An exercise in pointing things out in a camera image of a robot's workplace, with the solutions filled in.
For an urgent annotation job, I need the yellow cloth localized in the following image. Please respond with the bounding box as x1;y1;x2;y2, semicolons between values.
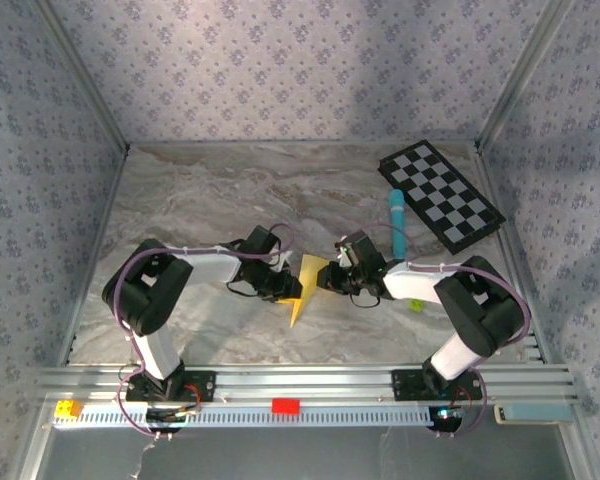
275;253;331;329

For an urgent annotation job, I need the teal cylindrical pen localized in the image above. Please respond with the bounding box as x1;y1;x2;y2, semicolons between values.
388;189;409;261

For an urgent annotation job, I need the black and white checkerboard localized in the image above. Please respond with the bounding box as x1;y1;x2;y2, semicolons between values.
377;139;508;256

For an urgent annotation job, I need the beige and blue device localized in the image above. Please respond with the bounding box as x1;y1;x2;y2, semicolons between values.
493;402;576;426

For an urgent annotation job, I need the yellow toy block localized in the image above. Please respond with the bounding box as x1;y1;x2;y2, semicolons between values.
54;399;85;419

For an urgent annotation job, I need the aluminium mounting rail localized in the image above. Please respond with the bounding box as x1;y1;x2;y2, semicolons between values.
34;363;580;407

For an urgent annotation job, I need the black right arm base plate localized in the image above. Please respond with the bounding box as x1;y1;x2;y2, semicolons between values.
390;368;484;403

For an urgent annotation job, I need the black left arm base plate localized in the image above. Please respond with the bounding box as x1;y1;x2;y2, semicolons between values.
124;368;218;404

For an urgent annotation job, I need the white slotted cable duct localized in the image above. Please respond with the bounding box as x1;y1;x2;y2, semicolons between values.
52;403;434;429

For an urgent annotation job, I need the aluminium frame bar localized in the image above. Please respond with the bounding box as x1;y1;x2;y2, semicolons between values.
474;144;546;362
128;139;480;150
57;144;131;369

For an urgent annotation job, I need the black controller board with wires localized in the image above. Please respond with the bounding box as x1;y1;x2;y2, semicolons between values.
427;405;465;432
144;407;201;435

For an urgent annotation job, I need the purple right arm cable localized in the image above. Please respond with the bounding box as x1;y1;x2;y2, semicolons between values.
359;223;534;442

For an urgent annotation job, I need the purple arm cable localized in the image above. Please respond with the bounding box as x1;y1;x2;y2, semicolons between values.
359;223;534;442
113;223;296;442

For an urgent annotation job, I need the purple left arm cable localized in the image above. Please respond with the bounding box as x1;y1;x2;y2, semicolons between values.
113;223;296;442

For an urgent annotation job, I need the aluminium frame post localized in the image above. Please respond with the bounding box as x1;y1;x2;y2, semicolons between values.
476;0;577;154

